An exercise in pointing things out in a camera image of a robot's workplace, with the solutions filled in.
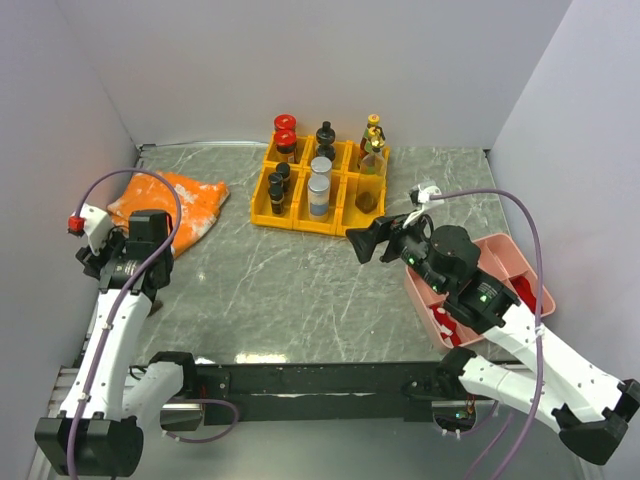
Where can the orange white cloth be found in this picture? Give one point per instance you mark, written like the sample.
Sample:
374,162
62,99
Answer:
200,204

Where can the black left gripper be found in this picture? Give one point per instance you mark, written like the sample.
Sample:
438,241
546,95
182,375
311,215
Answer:
94,262

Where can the white peppercorn jar silver lid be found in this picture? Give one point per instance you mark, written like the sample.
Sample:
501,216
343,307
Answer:
321,166

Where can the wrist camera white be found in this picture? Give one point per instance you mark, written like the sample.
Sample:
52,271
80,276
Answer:
93,222
423,198

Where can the red santa toy front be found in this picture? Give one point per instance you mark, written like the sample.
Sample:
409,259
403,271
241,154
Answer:
446,326

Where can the yellow bin back left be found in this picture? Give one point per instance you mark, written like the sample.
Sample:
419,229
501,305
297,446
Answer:
302,154

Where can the silver cap spice bottle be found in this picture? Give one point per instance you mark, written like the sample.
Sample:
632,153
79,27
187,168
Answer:
318,191

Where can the red lid sauce jar front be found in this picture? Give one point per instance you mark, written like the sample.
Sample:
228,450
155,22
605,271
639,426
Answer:
286,146

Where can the red santa toy back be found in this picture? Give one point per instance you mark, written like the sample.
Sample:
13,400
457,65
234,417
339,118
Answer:
525,292

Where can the chili sauce bottle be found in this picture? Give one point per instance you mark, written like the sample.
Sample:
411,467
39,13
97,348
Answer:
365,146
373,125

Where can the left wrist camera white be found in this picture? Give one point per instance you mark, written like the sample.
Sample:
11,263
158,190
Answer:
93,222

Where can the red santa toy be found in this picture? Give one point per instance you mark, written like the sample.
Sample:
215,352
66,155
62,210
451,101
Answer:
525,292
446,326

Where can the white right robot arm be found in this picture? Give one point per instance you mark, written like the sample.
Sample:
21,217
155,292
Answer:
588,408

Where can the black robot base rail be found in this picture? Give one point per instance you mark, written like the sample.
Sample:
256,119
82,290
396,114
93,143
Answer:
337,391

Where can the small black cap shaker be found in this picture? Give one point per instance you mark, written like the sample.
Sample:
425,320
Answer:
283,169
276,196
275,179

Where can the pink divided organizer tray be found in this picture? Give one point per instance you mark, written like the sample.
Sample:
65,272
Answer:
500,257

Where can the glass oil bottle gold spout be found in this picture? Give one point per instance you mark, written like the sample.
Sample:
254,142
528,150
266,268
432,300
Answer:
369,186

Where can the white powder bottle black cap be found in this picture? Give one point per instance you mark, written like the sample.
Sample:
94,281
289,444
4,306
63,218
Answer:
325,135

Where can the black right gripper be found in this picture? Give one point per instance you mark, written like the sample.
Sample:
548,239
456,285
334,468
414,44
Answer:
365,239

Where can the red lid sauce jar back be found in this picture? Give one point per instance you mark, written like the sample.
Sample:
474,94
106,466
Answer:
285,122

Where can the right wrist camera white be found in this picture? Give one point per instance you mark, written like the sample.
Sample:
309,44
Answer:
423,198

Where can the red lid sauce jar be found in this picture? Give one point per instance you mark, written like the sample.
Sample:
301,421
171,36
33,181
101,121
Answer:
285,122
286,146

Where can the yellow bin front right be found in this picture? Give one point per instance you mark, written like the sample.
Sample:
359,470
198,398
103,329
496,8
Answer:
352,217

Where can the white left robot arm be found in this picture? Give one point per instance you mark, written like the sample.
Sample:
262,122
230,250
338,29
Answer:
98,430

